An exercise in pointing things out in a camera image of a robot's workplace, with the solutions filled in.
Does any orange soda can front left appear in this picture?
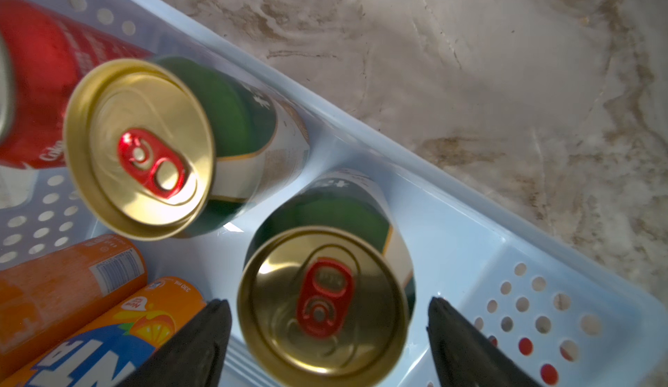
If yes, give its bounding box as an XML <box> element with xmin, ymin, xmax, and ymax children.
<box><xmin>1</xmin><ymin>235</ymin><xmax>147</xmax><ymax>378</ymax></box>

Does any orange soda can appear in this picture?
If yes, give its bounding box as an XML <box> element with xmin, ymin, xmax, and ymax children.
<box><xmin>1</xmin><ymin>235</ymin><xmax>147</xmax><ymax>378</ymax></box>
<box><xmin>1</xmin><ymin>277</ymin><xmax>206</xmax><ymax>387</ymax></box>

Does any green white gold-top can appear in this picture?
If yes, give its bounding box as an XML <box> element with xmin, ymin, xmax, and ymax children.
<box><xmin>237</xmin><ymin>169</ymin><xmax>416</xmax><ymax>386</ymax></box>

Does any red cola can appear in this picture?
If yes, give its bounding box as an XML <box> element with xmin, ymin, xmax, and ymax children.
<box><xmin>486</xmin><ymin>333</ymin><xmax>581</xmax><ymax>386</ymax></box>
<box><xmin>1</xmin><ymin>0</ymin><xmax>150</xmax><ymax>169</ymax></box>

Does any light blue plastic basket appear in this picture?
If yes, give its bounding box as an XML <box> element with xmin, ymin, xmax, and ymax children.
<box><xmin>1</xmin><ymin>0</ymin><xmax>667</xmax><ymax>386</ymax></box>

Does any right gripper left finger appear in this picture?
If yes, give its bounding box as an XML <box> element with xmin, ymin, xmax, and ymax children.
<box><xmin>120</xmin><ymin>299</ymin><xmax>232</xmax><ymax>387</ymax></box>

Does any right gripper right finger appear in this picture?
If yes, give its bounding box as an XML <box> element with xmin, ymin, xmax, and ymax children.
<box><xmin>427</xmin><ymin>297</ymin><xmax>539</xmax><ymax>387</ymax></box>

